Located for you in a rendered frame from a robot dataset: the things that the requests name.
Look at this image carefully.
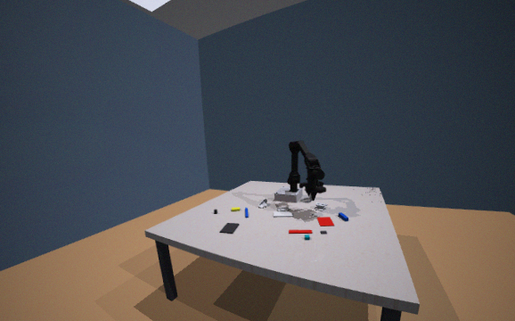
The red square plate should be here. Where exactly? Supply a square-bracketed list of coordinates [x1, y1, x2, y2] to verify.
[317, 217, 334, 226]

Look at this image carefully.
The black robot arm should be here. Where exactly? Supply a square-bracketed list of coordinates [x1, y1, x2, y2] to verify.
[288, 140, 325, 193]

